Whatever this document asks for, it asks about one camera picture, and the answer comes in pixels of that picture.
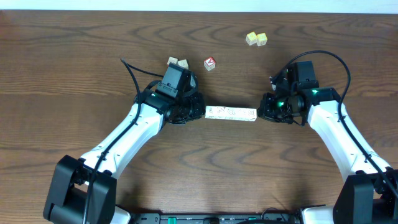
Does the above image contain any white block grid pattern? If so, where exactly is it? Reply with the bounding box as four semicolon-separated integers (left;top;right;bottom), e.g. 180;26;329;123
205;106;216;119

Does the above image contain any soccer ball picture block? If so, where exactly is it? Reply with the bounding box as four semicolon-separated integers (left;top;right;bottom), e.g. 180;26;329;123
215;106;226;119

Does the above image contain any blue edged white block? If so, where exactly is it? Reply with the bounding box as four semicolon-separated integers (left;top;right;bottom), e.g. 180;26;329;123
246;108;257;121

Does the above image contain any green edged white block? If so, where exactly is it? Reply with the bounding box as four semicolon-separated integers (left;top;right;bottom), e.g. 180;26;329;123
236;108;247;121

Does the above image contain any white block brown pattern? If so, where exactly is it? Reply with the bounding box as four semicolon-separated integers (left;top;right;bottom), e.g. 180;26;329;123
226;107;236;120

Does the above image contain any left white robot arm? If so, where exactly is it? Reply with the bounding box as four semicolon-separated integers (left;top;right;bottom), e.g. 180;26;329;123
43;90;205;223

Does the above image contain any white block plain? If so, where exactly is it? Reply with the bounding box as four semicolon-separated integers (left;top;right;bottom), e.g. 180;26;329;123
177;59;189;69

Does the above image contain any red letter A block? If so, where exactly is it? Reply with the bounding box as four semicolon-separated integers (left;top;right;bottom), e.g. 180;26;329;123
204;57;216;71

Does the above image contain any white block red side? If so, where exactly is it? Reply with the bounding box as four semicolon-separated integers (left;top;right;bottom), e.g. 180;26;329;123
167;57;178;65

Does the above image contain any yellow block right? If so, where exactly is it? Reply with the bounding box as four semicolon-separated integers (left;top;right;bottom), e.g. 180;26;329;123
256;32;268;47

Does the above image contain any yellow block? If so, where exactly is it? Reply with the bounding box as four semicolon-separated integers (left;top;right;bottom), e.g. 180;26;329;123
256;32;268;47
246;32;257;45

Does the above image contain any yellow block left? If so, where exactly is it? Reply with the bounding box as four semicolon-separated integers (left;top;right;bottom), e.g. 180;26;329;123
246;32;257;45

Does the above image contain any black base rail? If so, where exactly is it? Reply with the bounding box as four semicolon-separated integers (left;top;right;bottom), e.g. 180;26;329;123
129;211;301;224

